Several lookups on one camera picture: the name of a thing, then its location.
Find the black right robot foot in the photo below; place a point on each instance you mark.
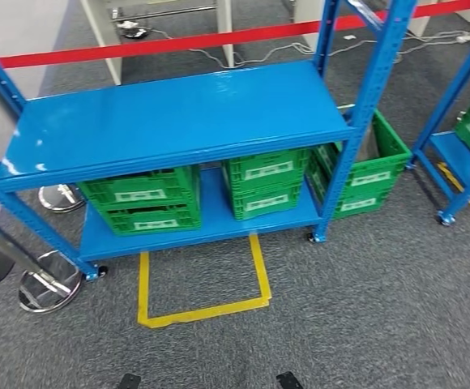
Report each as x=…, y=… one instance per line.
x=288, y=381

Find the red barrier belt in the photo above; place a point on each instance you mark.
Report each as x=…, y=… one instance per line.
x=178, y=43

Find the white table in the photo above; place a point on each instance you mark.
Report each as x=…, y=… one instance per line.
x=306, y=21
x=105, y=37

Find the white paper scrap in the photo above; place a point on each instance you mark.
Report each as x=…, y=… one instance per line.
x=349, y=37

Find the black robot foot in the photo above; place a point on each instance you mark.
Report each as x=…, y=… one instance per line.
x=128, y=382
x=288, y=381

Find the grey object in crate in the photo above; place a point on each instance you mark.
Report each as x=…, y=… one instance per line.
x=366, y=142

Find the black left robot foot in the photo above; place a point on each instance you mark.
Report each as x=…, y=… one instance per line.
x=128, y=382

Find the black device under table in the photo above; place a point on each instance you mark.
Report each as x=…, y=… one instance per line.
x=131, y=31

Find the blue metal shelf rack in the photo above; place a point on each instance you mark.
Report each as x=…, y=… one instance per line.
x=178, y=118
x=454, y=156

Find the white power strip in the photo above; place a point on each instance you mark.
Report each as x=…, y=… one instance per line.
x=467, y=36

